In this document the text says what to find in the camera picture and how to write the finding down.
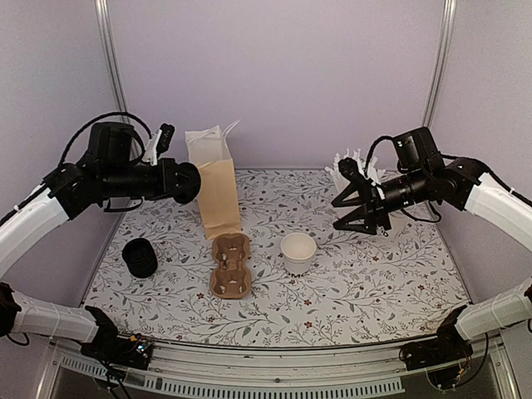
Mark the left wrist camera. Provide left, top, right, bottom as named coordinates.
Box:
left=142, top=124, right=175, bottom=166

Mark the stack of white paper cups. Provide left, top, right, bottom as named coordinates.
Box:
left=388, top=210, right=409, bottom=235

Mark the right aluminium frame post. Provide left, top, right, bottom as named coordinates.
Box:
left=421, top=0, right=457, bottom=128

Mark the white paper coffee cup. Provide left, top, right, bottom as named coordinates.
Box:
left=280, top=232, right=318, bottom=278

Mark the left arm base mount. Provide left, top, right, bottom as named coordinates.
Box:
left=81, top=306, right=153, bottom=370

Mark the stack of black lids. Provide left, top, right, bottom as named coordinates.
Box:
left=121, top=238, right=158, bottom=278

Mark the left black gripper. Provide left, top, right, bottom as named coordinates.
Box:
left=101, top=157, right=200, bottom=201

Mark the floral table mat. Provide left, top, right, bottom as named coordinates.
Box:
left=85, top=170, right=469, bottom=347

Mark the bundle of wrapped straws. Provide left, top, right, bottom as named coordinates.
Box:
left=324, top=147, right=386, bottom=188

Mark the brown cardboard cup carrier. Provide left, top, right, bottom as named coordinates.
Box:
left=210, top=234, right=252, bottom=300

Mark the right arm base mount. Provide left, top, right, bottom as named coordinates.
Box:
left=399, top=305, right=473, bottom=390

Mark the aluminium frame post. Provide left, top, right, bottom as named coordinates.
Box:
left=94, top=0, right=146, bottom=178
left=421, top=0, right=457, bottom=128

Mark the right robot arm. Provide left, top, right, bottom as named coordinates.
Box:
left=332, top=126, right=531, bottom=362

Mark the brown paper bag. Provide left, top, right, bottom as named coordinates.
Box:
left=185, top=121, right=241, bottom=240

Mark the left aluminium frame post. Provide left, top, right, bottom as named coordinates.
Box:
left=94, top=0, right=146, bottom=178

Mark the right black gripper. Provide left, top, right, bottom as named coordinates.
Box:
left=332, top=167, right=431, bottom=235

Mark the front aluminium rail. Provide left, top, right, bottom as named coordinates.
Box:
left=37, top=335, right=524, bottom=398

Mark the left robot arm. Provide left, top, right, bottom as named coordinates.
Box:
left=1, top=121, right=200, bottom=361

